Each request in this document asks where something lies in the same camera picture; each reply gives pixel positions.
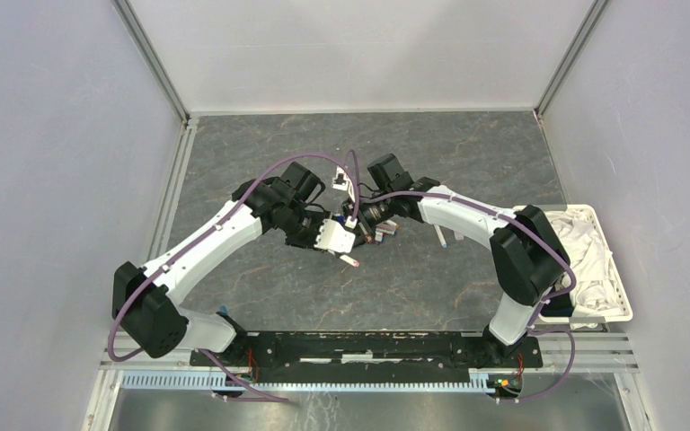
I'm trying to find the light blue capped pen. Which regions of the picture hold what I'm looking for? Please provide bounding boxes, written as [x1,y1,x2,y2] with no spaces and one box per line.
[434,224,448,249]

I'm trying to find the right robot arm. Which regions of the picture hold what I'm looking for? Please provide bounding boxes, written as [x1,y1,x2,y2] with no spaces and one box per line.
[359,154,574,366]

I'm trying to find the white plastic basket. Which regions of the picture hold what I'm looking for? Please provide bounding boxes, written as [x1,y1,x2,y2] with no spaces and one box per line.
[536,204,633,329]

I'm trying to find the slotted cable duct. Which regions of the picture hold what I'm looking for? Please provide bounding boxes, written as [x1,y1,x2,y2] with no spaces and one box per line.
[120,370,494,395]

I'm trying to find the peach capped pen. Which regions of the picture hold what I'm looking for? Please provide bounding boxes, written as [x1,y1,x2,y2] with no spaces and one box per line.
[338,254,360,268]

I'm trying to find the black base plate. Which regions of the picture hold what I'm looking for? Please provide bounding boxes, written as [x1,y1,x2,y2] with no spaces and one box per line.
[190,330,544,384]

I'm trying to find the purple cable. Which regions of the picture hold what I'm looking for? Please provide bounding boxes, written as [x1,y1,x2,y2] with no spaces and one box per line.
[106,152,359,403]
[344,148,579,406]

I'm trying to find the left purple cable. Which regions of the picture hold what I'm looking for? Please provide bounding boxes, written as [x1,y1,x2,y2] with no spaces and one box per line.
[106,152,359,403]

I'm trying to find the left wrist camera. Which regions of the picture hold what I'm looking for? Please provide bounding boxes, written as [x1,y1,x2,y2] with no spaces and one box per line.
[314,219,356,254]

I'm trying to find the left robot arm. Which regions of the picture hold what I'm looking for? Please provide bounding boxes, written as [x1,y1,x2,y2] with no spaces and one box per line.
[111,162,325,366]

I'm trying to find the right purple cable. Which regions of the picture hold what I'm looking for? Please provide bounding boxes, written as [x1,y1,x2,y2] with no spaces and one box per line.
[344,148,579,406]

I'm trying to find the blue capped marker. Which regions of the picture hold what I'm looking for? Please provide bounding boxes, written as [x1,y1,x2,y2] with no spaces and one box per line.
[376,220,399,235]

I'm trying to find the white cloth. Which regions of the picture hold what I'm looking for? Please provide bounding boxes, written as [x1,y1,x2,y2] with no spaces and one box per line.
[546,208,627,318]

